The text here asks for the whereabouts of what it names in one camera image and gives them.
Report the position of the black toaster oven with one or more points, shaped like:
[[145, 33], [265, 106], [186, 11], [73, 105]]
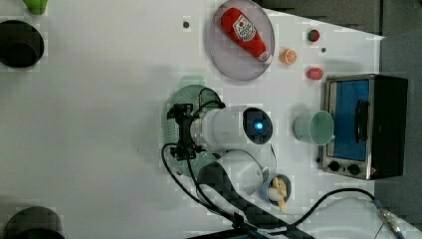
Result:
[[369, 115]]

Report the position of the green cylinder object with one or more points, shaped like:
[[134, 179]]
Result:
[[36, 7]]

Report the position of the pink strawberry toy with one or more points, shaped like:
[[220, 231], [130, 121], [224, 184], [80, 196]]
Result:
[[314, 74]]

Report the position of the orange slice toy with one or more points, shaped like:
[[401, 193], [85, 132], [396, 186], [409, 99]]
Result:
[[288, 56]]

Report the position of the black cylinder cup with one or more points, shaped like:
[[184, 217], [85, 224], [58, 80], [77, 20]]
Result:
[[21, 45], [34, 223]]

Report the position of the yellow banana toy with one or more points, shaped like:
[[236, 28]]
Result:
[[278, 192]]

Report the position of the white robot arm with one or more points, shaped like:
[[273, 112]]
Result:
[[229, 157]]

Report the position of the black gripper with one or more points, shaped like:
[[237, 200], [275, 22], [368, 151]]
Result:
[[184, 116]]

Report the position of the grey round plate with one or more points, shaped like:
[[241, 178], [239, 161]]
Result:
[[232, 60]]

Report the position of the blue bowl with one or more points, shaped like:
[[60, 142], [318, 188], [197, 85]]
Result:
[[265, 187]]

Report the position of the red ketchup bottle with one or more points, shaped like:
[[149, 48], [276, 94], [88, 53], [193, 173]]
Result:
[[242, 31]]

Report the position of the mint green oval strainer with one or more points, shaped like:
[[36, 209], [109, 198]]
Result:
[[197, 97]]

